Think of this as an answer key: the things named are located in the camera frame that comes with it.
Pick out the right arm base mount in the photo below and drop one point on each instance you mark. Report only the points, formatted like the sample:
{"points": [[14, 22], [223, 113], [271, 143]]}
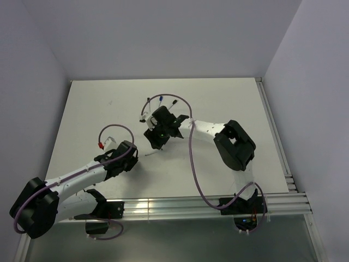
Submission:
{"points": [[245, 213]]}

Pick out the aluminium side rail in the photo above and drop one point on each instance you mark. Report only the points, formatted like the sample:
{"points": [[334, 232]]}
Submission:
{"points": [[292, 188]]}

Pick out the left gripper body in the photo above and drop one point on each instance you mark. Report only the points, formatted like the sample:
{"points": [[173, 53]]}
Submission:
{"points": [[128, 164]]}

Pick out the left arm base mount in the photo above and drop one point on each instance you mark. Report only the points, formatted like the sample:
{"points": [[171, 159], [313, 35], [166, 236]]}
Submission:
{"points": [[107, 214]]}

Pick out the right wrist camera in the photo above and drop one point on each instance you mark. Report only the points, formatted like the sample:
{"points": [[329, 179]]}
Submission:
{"points": [[148, 118]]}

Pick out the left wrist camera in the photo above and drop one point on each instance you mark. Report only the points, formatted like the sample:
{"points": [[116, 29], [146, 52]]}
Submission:
{"points": [[108, 144]]}

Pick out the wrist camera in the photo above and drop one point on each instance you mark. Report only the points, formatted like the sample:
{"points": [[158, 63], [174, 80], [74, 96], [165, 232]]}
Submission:
{"points": [[108, 144], [148, 118]]}

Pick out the aluminium front rail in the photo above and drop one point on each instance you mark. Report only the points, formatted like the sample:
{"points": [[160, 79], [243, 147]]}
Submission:
{"points": [[151, 209]]}

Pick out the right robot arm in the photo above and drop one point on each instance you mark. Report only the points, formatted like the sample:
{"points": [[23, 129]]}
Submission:
{"points": [[234, 145]]}

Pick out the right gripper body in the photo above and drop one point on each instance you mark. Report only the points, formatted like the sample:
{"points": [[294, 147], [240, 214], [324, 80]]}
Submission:
{"points": [[158, 135]]}

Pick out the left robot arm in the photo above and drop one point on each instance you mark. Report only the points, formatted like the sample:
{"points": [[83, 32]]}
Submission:
{"points": [[41, 204]]}

